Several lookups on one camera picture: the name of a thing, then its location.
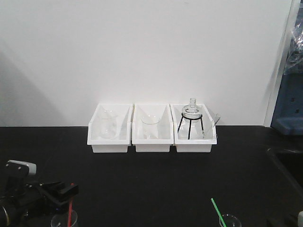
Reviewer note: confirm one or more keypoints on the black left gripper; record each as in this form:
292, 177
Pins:
34, 197

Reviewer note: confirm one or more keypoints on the red plastic spoon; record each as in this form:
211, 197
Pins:
69, 213

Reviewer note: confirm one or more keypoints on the green plastic spoon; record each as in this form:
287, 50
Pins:
218, 213

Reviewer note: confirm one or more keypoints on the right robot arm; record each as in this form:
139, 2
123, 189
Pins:
290, 220

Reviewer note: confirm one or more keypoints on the front left glass beaker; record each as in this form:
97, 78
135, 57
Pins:
61, 220

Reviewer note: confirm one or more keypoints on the left white storage bin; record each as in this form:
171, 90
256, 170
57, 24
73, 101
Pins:
122, 140

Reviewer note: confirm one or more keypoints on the white storage bin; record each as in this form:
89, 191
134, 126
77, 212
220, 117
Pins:
165, 128
198, 145
122, 140

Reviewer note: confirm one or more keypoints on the glass beaker in left bin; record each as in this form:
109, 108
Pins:
108, 124

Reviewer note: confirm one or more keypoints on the glass beaker in bin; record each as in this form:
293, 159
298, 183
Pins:
150, 127
108, 124

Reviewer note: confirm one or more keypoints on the middle white storage bin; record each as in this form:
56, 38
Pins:
165, 128

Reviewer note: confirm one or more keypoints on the glass beaker in middle bin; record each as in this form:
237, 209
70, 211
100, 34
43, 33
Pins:
150, 127

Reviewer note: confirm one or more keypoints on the right white storage bin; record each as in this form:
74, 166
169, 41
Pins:
198, 145

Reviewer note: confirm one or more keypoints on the round glass flask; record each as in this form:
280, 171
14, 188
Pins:
192, 110

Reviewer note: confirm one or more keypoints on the front right glass beaker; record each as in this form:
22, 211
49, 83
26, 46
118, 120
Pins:
229, 220

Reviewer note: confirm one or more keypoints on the black lab sink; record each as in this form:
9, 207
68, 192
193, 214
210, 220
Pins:
290, 163

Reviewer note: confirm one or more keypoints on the blue equipment with plastic cover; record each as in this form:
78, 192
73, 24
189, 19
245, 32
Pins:
288, 113

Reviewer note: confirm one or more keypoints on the black wire tripod stand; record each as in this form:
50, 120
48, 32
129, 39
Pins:
190, 127

